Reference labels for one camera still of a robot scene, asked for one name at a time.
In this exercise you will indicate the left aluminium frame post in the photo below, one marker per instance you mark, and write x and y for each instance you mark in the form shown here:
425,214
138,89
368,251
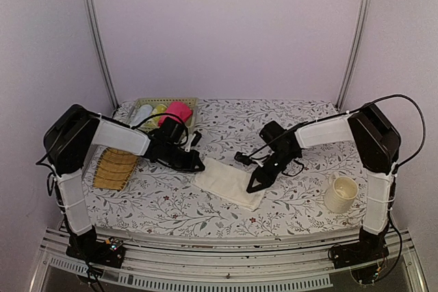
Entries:
100,52

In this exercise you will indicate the green patterned rolled towel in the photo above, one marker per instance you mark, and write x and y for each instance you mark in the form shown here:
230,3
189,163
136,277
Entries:
156,113

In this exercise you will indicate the woven bamboo tray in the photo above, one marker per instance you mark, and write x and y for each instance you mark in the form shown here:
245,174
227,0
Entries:
114,169

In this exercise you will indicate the aluminium front rail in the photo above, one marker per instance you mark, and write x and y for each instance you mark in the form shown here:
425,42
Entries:
285,263

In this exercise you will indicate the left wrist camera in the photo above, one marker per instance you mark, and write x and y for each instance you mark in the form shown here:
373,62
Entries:
192,140

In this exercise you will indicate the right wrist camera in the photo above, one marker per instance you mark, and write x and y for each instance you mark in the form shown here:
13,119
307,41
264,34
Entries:
247,160

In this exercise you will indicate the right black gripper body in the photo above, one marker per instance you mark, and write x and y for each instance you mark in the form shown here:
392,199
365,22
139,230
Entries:
284,158

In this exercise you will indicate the green plastic basket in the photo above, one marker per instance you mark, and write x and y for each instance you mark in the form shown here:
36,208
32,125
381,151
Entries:
191,102

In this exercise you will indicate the light blue rolled towel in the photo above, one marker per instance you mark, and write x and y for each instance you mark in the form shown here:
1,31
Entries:
143,112

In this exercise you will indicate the pink towel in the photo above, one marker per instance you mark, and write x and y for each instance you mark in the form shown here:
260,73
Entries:
179,109

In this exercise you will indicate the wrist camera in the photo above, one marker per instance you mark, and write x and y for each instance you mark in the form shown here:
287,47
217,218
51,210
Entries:
247,160
192,140

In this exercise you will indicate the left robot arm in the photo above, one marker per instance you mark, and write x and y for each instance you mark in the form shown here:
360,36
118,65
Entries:
73,139

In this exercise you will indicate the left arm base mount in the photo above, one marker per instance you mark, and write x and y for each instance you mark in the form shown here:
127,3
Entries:
110,253

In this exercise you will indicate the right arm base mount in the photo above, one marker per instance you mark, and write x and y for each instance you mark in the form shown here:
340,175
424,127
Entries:
357,253

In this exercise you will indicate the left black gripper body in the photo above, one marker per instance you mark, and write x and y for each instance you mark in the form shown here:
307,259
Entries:
180,162

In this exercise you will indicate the cream white towel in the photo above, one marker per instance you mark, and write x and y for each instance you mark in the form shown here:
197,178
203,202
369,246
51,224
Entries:
228,183

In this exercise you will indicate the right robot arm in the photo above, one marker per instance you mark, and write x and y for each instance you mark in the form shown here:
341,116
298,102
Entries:
376,143

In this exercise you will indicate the cream ribbed mug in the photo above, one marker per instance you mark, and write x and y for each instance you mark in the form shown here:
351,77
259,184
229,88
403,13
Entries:
341,193

